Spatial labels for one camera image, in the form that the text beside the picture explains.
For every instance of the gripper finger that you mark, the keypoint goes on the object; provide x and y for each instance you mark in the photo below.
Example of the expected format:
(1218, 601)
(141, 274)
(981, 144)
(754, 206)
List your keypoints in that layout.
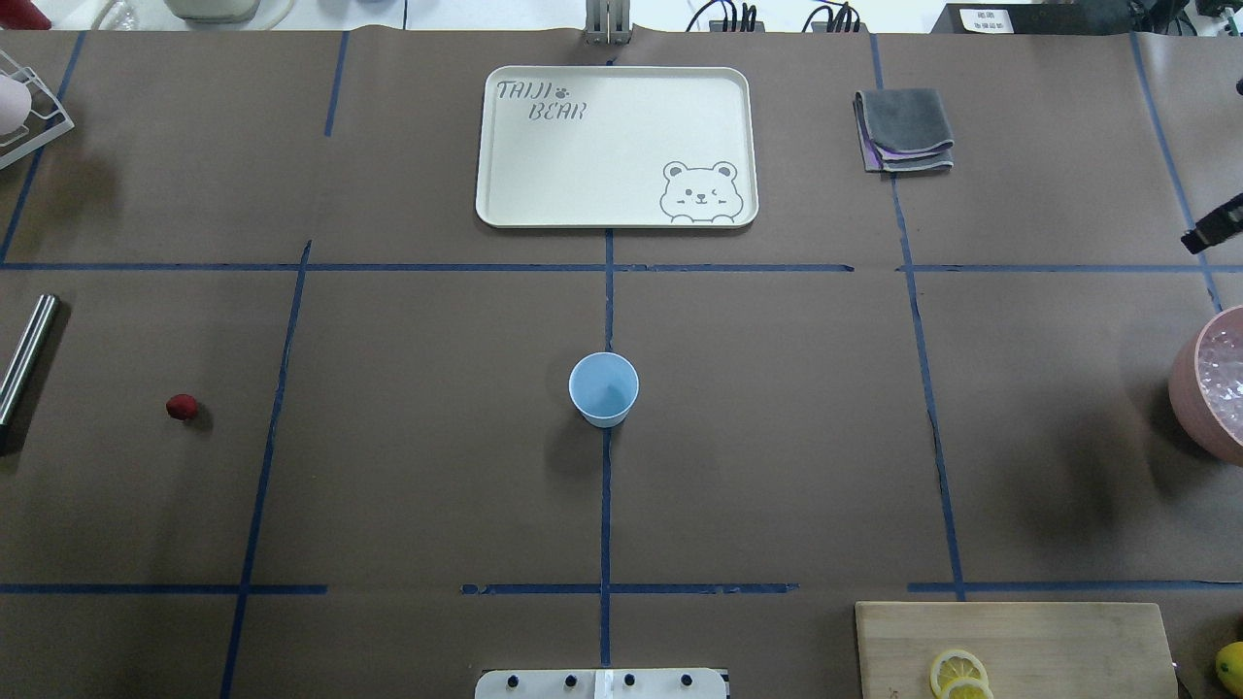
(1223, 223)

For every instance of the pink bowl of ice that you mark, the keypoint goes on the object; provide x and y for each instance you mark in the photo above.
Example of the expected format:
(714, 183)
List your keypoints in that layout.
(1204, 386)

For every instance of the light blue plastic cup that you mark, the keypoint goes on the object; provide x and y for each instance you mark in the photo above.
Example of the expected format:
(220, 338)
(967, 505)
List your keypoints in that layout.
(604, 387)

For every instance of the white cup rack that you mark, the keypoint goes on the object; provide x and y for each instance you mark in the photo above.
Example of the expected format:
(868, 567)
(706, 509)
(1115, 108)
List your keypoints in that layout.
(31, 113)

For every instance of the pink cup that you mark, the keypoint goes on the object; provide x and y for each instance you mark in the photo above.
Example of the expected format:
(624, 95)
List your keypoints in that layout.
(15, 104)

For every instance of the grey folded cloth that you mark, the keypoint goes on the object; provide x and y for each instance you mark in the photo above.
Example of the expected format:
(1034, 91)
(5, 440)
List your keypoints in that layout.
(903, 131)

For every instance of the yellow lemon top left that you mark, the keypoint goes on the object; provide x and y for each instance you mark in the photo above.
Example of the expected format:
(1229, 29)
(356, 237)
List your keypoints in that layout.
(1229, 668)

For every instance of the wooden cutting board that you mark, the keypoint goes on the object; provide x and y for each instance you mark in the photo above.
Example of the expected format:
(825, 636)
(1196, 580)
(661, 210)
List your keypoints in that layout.
(1029, 649)

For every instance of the lemon slices row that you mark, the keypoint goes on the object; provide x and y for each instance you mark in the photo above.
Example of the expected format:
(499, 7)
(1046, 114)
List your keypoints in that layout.
(958, 673)

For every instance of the cream bear serving tray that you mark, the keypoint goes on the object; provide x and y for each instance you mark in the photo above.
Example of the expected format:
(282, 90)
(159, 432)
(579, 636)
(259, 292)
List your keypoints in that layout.
(628, 147)

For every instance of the red strawberry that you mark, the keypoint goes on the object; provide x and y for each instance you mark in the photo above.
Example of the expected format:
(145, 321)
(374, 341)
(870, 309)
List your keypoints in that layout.
(182, 407)

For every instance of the steel muddler with black cap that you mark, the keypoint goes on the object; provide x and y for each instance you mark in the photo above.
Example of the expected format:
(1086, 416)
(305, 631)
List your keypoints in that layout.
(30, 343)

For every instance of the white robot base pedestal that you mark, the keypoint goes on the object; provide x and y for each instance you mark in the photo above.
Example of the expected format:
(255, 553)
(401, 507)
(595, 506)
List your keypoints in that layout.
(690, 682)

